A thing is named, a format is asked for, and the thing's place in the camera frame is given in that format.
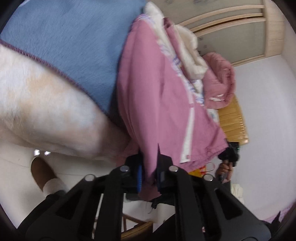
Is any pink and white hooded jacket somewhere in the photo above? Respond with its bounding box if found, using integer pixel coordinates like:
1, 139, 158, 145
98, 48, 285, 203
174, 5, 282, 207
117, 2, 228, 201

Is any person's right hand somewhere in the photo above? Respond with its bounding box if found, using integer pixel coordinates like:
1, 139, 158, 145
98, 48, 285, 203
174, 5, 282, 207
215, 160, 233, 183

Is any wooden bed headboard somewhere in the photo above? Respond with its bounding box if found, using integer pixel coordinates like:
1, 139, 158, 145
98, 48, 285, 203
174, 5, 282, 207
218, 96, 249, 145

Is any person's leg with white sock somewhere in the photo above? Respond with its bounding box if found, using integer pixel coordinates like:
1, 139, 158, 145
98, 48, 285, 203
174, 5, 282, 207
31, 156, 68, 198

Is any rolled pink quilt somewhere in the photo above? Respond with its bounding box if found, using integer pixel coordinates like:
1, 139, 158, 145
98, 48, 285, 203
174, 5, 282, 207
202, 52, 236, 109

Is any peach fuzzy mattress cover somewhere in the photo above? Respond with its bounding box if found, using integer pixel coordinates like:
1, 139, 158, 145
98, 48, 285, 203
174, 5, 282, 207
1, 46, 130, 159

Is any light wood sliding wardrobe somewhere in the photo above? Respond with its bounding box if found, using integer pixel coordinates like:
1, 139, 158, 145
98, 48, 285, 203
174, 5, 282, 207
154, 0, 285, 66

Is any blue striped bed sheet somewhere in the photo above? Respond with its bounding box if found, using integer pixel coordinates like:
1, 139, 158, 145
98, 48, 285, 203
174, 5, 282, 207
1, 1, 145, 118

